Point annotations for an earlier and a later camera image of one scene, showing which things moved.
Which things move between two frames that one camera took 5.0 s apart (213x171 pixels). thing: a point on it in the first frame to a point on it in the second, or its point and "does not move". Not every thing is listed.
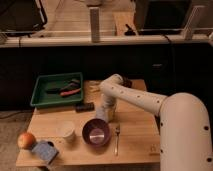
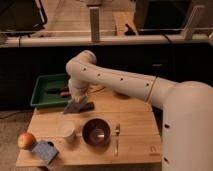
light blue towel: (101, 112) to (73, 107)
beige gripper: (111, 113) to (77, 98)
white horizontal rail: (98, 41) does not move
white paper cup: (66, 131) does not move
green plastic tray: (50, 89) does not move
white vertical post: (94, 15) does not move
